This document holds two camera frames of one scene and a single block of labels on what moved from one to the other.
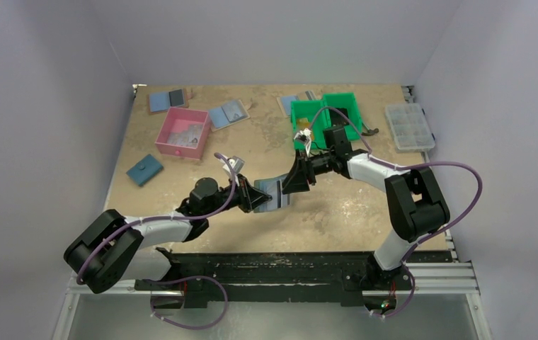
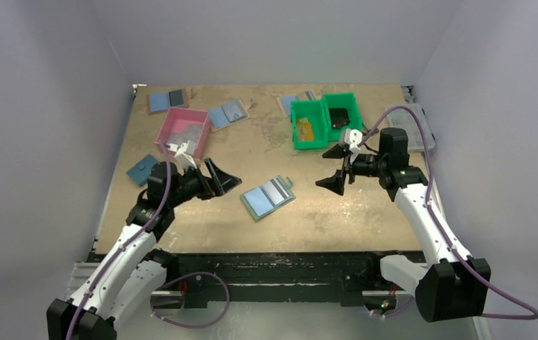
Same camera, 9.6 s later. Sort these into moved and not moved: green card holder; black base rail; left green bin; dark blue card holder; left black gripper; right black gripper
Moved: right black gripper; left black gripper
Not moved: black base rail; green card holder; dark blue card holder; left green bin
